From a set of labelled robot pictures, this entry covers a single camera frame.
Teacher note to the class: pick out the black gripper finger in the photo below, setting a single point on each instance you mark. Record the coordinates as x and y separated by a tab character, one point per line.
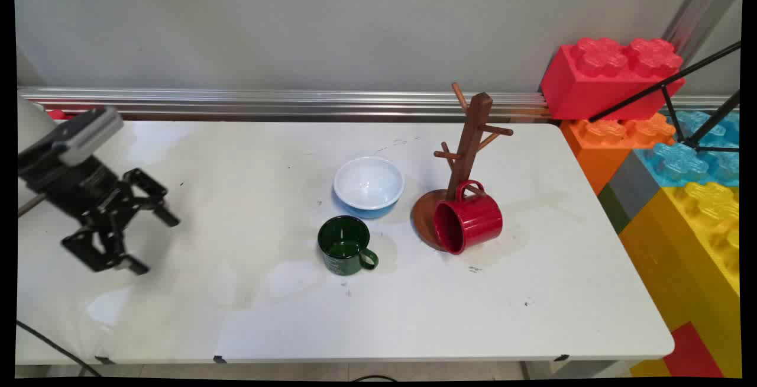
103	245
145	192

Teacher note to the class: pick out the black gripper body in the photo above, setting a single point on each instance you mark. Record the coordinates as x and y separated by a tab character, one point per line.
74	183

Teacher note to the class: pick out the red mug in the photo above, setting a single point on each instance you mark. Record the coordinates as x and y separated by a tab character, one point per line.
470	221

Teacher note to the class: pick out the small red object behind table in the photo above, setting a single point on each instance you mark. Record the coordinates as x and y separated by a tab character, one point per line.
57	115

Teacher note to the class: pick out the dark green mug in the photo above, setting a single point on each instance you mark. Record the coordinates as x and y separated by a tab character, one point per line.
344	246

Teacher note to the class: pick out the blue and white bowl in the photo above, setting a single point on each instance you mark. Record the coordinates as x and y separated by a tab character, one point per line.
369	186

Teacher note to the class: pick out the brown wooden mug tree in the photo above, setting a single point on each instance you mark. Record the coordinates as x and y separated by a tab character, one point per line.
467	138

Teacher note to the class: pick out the red giant building brick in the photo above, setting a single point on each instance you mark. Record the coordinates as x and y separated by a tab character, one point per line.
591	85

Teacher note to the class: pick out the orange giant building brick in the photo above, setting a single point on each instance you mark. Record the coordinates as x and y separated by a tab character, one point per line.
603	144

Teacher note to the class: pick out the dark green giant building brick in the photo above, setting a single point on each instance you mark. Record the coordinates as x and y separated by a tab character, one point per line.
614	209

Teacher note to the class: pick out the grey giant building brick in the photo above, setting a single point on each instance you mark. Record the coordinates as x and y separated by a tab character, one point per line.
633	186

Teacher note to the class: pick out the black tripod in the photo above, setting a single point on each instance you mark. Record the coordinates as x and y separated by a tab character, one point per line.
668	82

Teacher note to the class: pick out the blue giant building brick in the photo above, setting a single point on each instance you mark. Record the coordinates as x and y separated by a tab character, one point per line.
680	162

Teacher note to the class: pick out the yellow giant building brick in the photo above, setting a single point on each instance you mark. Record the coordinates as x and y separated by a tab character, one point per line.
686	251

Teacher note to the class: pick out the small red flat brick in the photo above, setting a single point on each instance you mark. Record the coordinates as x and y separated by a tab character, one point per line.
692	354

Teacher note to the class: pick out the horizontal aluminium rail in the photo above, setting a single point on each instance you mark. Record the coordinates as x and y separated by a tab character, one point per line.
295	103

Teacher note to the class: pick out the slanted aluminium post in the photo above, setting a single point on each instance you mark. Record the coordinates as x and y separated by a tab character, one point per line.
701	8

